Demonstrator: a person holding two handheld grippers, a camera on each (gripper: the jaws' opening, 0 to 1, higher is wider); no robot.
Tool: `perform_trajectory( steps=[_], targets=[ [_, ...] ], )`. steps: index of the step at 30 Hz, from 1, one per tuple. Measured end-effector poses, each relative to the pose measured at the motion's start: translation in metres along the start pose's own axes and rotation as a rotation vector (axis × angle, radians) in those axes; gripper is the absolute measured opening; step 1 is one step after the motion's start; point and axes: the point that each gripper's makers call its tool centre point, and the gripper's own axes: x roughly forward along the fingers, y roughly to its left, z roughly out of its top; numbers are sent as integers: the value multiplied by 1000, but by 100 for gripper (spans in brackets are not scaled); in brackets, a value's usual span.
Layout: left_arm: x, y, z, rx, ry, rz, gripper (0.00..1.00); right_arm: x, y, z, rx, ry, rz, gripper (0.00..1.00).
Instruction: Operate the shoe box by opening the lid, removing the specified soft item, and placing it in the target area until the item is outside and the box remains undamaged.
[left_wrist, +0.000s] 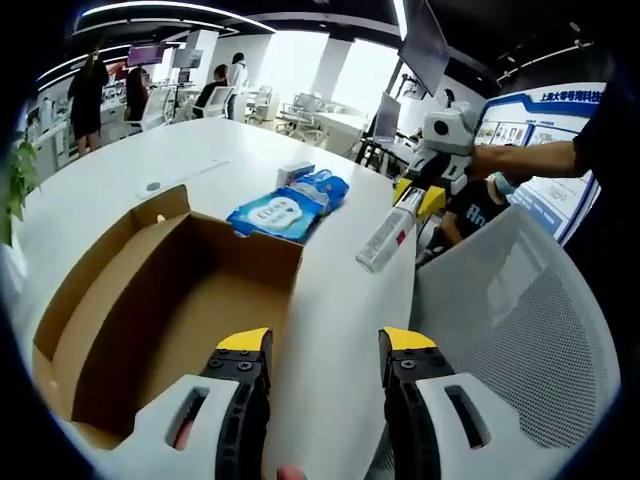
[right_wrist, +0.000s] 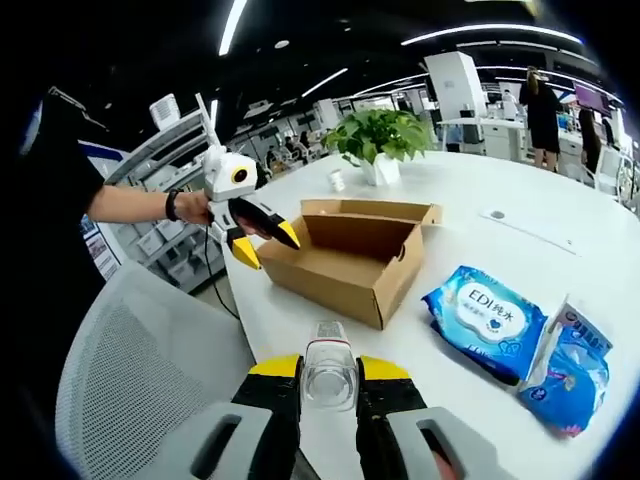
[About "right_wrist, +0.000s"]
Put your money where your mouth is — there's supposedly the white mesh office chair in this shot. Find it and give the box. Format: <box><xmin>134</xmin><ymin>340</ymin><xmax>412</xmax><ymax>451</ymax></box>
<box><xmin>54</xmin><ymin>262</ymin><xmax>257</xmax><ymax>480</ymax></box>

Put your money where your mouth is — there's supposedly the white office desk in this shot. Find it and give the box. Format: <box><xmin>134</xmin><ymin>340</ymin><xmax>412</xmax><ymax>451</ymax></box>
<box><xmin>437</xmin><ymin>117</ymin><xmax>531</xmax><ymax>161</ymax></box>

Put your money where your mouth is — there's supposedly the person's left hand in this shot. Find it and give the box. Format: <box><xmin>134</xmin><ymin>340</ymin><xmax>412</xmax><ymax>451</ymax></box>
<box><xmin>177</xmin><ymin>190</ymin><xmax>214</xmax><ymax>227</ymax></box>

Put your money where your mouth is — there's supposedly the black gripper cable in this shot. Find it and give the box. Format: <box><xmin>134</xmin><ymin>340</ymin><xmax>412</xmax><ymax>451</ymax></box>
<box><xmin>203</xmin><ymin>224</ymin><xmax>242</xmax><ymax>321</ymax></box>

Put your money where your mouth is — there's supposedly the grey storage shelf rack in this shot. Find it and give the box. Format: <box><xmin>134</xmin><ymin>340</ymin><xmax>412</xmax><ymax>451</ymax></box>
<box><xmin>99</xmin><ymin>92</ymin><xmax>226</xmax><ymax>294</ymax></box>

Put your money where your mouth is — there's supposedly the large blue wet wipes pack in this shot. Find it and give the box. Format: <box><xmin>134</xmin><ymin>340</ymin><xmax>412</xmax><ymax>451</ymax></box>
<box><xmin>421</xmin><ymin>264</ymin><xmax>550</xmax><ymax>383</ymax></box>

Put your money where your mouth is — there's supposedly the green potted plant white pot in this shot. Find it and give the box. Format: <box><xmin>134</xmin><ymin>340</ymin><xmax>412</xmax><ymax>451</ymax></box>
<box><xmin>322</xmin><ymin>108</ymin><xmax>433</xmax><ymax>188</ymax></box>

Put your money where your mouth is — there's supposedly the white ceiling light strip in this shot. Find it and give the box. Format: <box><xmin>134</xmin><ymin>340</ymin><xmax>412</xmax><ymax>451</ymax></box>
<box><xmin>401</xmin><ymin>22</ymin><xmax>584</xmax><ymax>48</ymax></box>
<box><xmin>218</xmin><ymin>0</ymin><xmax>249</xmax><ymax>57</ymax></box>

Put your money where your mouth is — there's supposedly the white table power strip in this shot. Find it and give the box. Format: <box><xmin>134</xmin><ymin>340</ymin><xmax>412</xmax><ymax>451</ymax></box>
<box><xmin>478</xmin><ymin>208</ymin><xmax>584</xmax><ymax>257</ymax></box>

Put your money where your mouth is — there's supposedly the white carton pack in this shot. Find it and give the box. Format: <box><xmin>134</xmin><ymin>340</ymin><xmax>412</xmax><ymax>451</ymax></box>
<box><xmin>529</xmin><ymin>294</ymin><xmax>614</xmax><ymax>380</ymax></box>

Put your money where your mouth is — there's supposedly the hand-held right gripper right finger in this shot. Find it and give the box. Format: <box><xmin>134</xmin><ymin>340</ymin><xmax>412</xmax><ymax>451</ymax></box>
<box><xmin>355</xmin><ymin>354</ymin><xmax>507</xmax><ymax>480</ymax></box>

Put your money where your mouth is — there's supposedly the white square pillar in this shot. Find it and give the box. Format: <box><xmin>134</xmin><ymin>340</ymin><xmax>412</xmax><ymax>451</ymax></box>
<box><xmin>424</xmin><ymin>50</ymin><xmax>487</xmax><ymax>121</ymax></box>

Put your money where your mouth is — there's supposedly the person's black shirt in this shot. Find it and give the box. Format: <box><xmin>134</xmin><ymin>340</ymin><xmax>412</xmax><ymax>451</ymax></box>
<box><xmin>14</xmin><ymin>87</ymin><xmax>109</xmax><ymax>396</ymax></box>

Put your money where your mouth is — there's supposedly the small blue tissue pack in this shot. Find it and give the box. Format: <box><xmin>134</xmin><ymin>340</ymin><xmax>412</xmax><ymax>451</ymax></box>
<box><xmin>516</xmin><ymin>324</ymin><xmax>612</xmax><ymax>438</ymax></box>

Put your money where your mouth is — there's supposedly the clear plastic bottle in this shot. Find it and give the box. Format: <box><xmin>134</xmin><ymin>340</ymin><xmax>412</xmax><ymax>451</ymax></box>
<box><xmin>299</xmin><ymin>319</ymin><xmax>361</xmax><ymax>413</ymax></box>

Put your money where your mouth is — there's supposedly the brown cardboard shoe box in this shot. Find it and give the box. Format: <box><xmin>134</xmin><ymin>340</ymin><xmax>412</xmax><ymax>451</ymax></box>
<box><xmin>254</xmin><ymin>198</ymin><xmax>444</xmax><ymax>331</ymax></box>

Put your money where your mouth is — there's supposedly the purple wall screen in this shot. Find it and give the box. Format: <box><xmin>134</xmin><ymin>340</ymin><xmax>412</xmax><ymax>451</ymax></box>
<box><xmin>573</xmin><ymin>82</ymin><xmax>613</xmax><ymax>115</ymax></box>

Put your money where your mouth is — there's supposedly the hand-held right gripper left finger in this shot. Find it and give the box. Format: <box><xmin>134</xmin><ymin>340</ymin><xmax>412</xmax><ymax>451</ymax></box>
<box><xmin>164</xmin><ymin>353</ymin><xmax>304</xmax><ymax>480</ymax></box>

